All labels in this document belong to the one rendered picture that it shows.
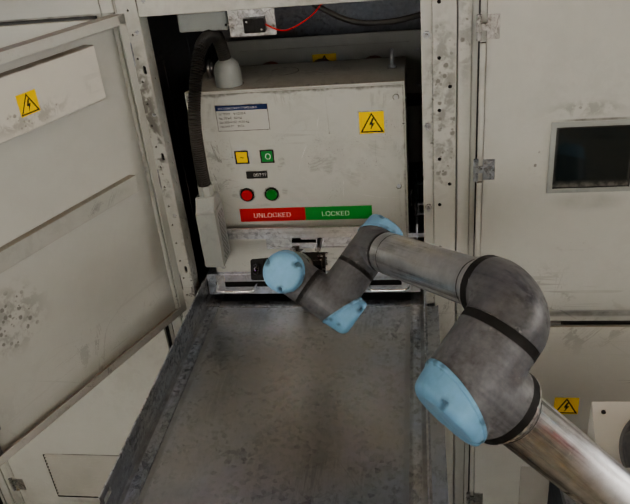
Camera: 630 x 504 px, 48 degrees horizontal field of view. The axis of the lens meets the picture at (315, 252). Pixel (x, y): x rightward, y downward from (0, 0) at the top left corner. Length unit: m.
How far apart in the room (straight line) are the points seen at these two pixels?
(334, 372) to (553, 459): 0.64
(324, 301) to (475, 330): 0.39
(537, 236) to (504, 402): 0.76
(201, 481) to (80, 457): 0.98
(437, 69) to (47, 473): 1.67
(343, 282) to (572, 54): 0.64
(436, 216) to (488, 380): 0.76
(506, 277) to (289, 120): 0.78
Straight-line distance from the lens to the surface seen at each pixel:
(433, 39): 1.51
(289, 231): 1.69
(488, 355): 0.94
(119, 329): 1.74
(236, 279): 1.82
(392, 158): 1.63
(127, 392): 2.08
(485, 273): 1.01
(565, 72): 1.53
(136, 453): 1.46
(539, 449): 1.04
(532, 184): 1.61
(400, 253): 1.18
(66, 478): 2.42
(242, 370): 1.61
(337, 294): 1.27
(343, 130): 1.61
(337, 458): 1.38
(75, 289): 1.61
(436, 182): 1.61
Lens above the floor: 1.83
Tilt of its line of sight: 29 degrees down
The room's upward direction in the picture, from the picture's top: 6 degrees counter-clockwise
